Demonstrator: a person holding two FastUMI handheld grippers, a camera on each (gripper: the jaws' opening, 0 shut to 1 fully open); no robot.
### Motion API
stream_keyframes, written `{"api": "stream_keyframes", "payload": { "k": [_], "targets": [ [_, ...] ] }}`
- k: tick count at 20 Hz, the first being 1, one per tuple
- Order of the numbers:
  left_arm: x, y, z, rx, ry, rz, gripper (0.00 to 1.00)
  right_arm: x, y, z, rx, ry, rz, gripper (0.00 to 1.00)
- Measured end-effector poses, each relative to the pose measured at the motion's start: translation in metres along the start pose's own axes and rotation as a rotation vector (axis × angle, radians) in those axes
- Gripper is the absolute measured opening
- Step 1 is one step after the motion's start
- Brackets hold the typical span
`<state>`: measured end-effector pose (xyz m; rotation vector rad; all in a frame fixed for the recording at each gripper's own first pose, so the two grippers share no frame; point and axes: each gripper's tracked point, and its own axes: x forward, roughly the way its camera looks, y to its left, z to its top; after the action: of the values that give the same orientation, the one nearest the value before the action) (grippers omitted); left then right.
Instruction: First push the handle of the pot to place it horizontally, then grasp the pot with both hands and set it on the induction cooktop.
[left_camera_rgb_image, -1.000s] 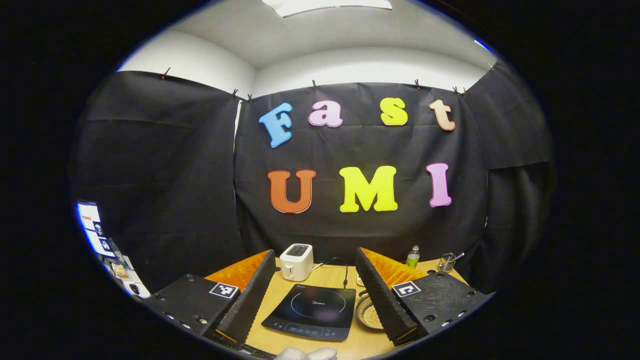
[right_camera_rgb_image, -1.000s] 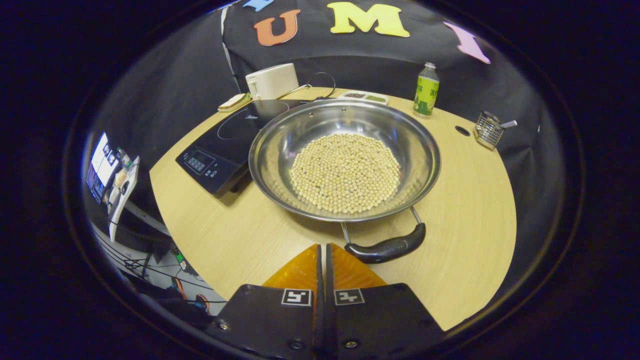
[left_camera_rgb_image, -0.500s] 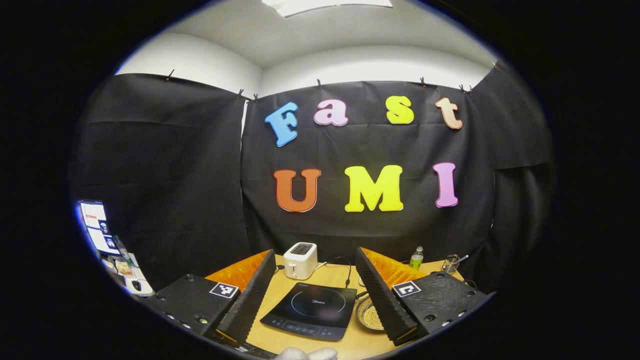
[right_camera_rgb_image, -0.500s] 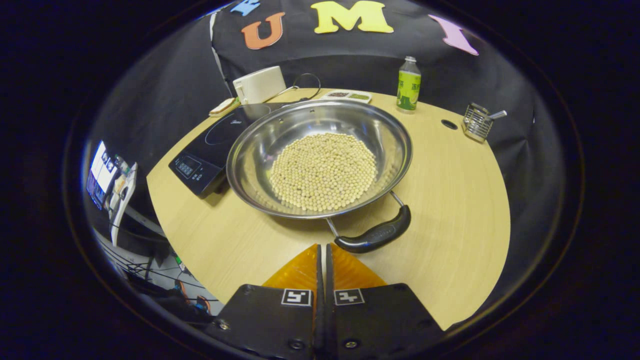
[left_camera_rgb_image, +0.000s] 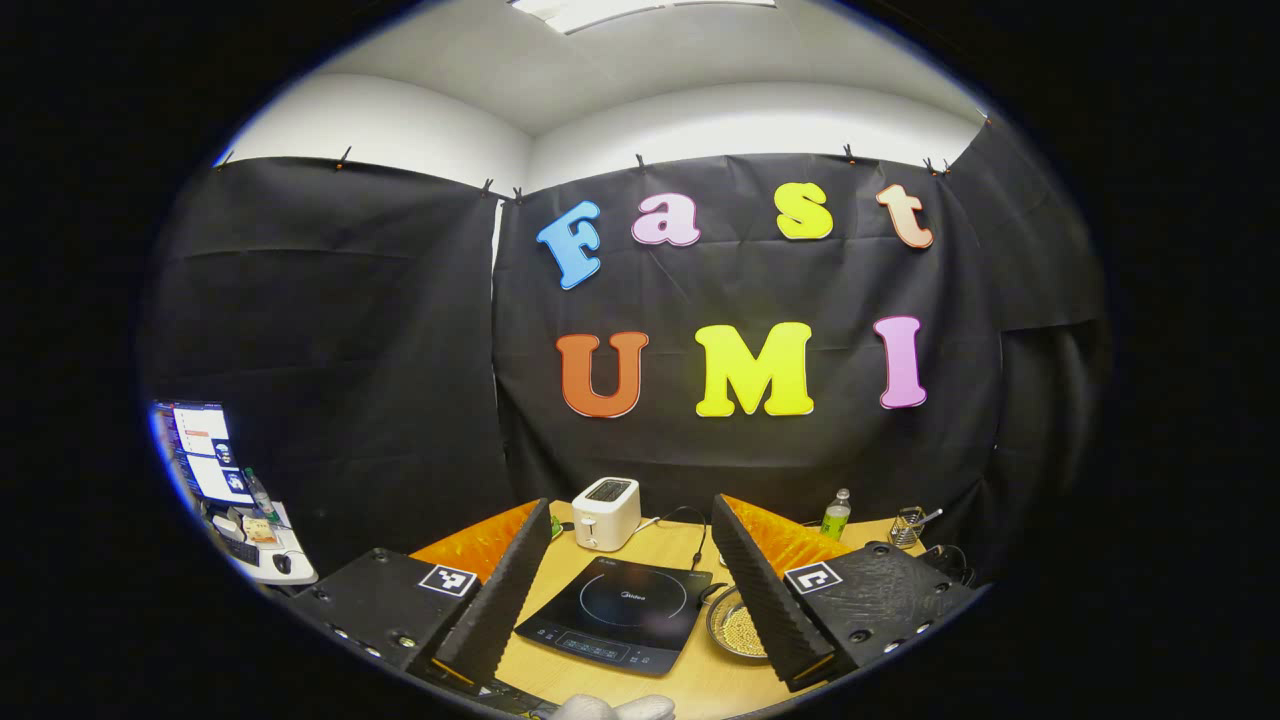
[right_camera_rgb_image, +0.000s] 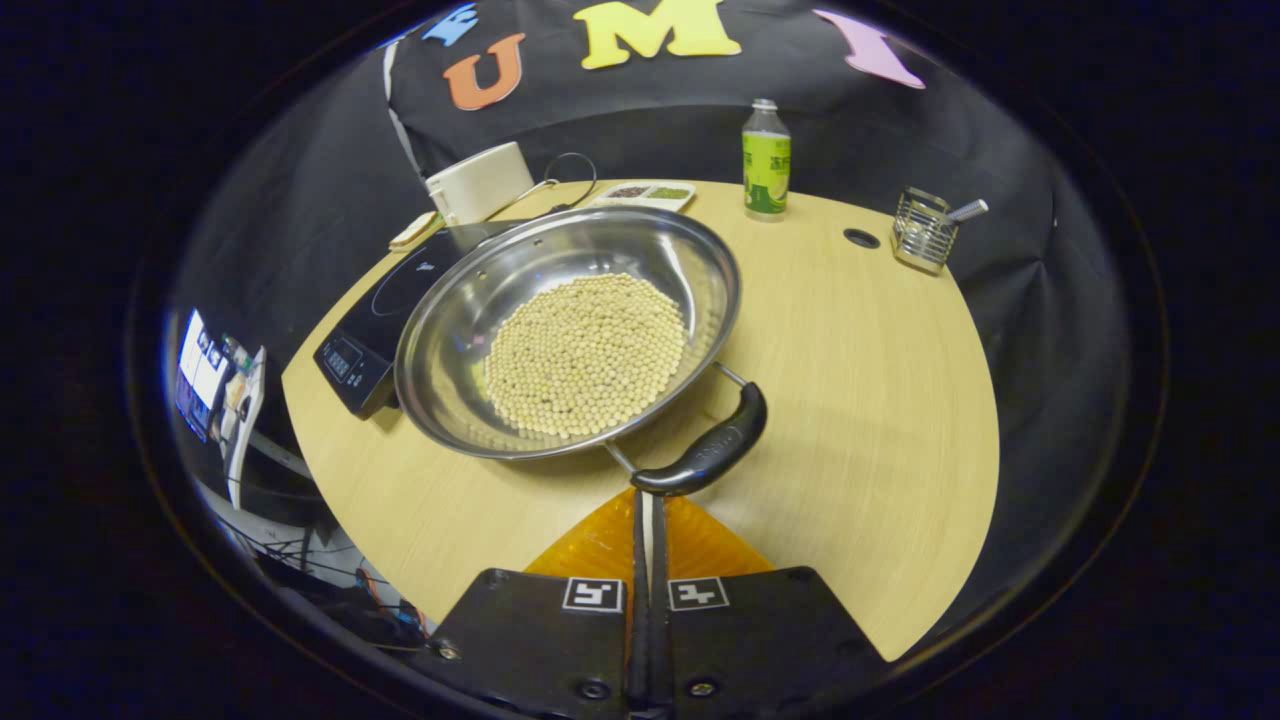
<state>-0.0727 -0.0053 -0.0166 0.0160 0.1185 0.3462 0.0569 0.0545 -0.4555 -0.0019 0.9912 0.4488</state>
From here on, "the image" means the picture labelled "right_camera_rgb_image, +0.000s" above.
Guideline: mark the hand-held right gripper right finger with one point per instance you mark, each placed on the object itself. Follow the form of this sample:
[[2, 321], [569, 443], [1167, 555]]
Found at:
[[760, 640]]

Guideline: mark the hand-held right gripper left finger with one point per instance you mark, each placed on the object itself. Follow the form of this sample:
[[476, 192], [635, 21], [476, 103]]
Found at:
[[530, 640]]

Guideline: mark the pile of soybeans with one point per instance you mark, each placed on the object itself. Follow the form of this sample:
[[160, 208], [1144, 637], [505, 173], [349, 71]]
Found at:
[[585, 355]]

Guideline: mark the black induction cooktop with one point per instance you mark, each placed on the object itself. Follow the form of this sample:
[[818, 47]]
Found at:
[[365, 335]]

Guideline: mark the computer monitor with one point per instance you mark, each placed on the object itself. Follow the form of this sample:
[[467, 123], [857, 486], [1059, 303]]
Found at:
[[205, 375]]

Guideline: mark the small plate with bread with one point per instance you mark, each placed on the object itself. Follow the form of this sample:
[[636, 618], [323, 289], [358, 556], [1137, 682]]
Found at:
[[415, 232]]

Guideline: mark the white divided dish of beans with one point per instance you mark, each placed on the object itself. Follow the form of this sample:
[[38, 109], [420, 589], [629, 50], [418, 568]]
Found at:
[[645, 194]]

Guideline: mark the white toaster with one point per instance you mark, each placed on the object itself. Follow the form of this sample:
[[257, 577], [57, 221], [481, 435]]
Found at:
[[480, 182]]

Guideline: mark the green label drink bottle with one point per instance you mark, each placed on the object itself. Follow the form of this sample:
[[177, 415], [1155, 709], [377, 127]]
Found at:
[[766, 165]]

